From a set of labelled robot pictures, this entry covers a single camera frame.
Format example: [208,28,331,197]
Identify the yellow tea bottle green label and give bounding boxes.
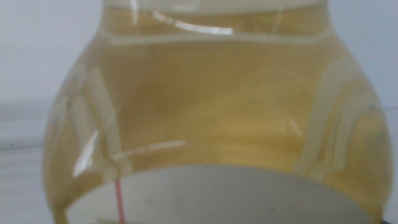
[42,0,394,224]

